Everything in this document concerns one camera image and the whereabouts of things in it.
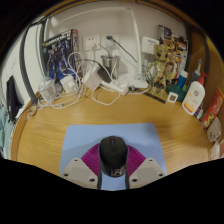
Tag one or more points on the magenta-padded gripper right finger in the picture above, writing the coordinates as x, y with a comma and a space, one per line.
148, 171

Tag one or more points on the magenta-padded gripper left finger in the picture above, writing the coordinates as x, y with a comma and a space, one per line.
78, 171

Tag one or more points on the black computer mouse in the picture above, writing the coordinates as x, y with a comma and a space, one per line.
113, 153

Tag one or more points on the light blue mouse pad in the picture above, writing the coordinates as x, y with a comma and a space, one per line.
83, 136

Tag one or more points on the clear snack bag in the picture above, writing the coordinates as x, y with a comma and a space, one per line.
32, 112

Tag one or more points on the white mug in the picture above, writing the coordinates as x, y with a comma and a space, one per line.
215, 131

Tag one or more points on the small white cube clock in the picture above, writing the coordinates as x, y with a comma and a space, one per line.
172, 97

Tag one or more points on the white lotion pump bottle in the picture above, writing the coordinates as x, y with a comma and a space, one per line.
193, 98

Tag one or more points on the clear dome container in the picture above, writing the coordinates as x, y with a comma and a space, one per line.
46, 90

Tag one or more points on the white charger block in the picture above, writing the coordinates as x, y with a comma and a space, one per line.
68, 84

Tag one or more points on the white power strip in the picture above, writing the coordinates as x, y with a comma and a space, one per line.
115, 87

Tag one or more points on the red snack can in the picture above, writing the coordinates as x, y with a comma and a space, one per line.
213, 108

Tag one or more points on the blue bottle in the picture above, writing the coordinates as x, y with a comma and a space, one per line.
182, 80

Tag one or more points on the black bag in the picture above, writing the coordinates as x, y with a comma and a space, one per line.
12, 98

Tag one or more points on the brown tree figure toy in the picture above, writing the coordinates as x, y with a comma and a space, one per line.
160, 68

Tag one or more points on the metal cup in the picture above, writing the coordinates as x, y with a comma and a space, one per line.
110, 63

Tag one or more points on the dark blue model kit box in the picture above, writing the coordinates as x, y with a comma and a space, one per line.
58, 55

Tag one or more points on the white wall socket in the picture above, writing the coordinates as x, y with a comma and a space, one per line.
91, 42

